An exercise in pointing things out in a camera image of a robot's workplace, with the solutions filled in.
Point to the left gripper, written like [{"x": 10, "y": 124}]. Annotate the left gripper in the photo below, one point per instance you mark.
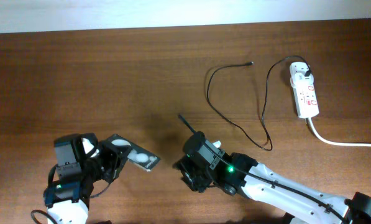
[{"x": 118, "y": 155}]

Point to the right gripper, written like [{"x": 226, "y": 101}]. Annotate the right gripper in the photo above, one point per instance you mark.
[{"x": 183, "y": 163}]

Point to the black smartphone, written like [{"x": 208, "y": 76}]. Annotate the black smartphone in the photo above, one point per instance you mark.
[{"x": 139, "y": 156}]

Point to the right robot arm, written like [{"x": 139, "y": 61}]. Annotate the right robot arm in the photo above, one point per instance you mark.
[{"x": 206, "y": 165}]

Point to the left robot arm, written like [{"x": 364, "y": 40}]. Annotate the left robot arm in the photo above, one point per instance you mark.
[{"x": 82, "y": 160}]

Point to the white power strip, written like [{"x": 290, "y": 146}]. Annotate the white power strip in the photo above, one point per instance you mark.
[{"x": 302, "y": 82}]

